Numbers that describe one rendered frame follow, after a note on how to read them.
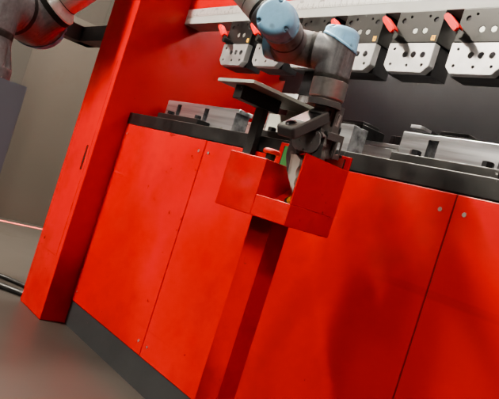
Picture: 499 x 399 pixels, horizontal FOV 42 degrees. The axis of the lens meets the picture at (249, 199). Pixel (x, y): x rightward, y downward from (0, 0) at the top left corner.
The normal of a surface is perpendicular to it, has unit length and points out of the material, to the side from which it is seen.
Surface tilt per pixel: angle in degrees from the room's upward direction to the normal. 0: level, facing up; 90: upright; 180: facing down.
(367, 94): 90
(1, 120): 90
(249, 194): 90
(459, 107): 90
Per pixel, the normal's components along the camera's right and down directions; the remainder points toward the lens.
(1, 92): 0.62, 0.20
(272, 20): -0.23, -0.07
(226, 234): -0.76, -0.24
